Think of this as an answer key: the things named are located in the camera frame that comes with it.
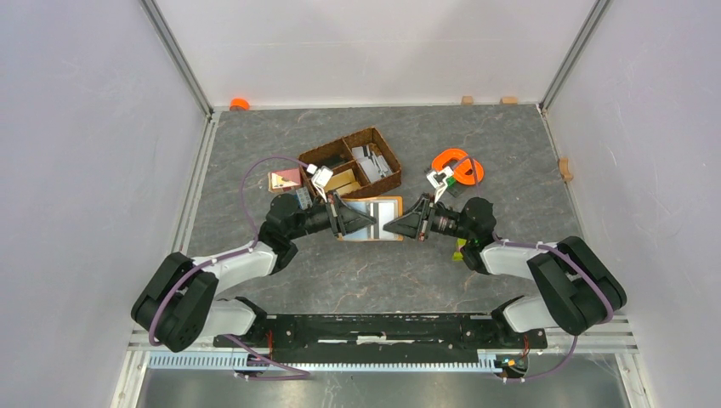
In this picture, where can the orange plastic ring toy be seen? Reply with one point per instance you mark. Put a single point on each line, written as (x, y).
(467, 170)

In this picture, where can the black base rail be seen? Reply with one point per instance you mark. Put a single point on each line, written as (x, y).
(385, 338)

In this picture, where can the pink card box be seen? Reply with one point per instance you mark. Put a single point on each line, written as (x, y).
(285, 180)

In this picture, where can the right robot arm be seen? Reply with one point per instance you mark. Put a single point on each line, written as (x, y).
(575, 289)

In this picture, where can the gold VIP cards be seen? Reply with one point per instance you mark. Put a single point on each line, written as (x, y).
(343, 183)

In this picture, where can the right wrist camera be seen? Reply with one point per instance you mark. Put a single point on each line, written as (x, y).
(439, 181)

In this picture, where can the pink and green brick stack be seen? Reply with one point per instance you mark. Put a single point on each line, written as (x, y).
(457, 256)

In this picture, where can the silver cards pile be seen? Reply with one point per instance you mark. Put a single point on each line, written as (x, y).
(373, 164)

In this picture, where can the wooden clip on wall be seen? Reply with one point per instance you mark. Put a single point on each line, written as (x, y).
(565, 169)

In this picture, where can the orange tape roll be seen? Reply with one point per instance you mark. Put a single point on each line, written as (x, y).
(239, 104)

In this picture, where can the blue toy brick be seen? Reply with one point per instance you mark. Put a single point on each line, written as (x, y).
(305, 201)

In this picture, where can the black cards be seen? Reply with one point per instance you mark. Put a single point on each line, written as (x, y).
(331, 161)

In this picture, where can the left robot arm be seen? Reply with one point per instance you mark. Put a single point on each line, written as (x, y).
(183, 301)

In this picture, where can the brown woven basket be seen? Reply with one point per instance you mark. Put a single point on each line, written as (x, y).
(343, 145)

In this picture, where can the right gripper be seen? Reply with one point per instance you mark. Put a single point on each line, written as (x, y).
(412, 220)

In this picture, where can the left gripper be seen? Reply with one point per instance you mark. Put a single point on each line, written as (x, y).
(343, 218)

